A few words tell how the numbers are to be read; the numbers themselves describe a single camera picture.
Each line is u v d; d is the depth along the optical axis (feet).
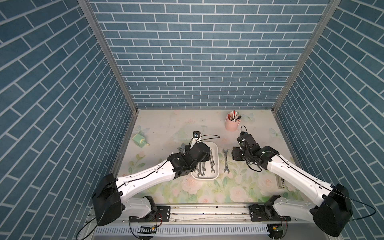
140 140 3.07
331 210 1.25
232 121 3.26
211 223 2.39
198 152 1.82
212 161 2.99
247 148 2.00
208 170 2.92
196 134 2.19
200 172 2.86
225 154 3.15
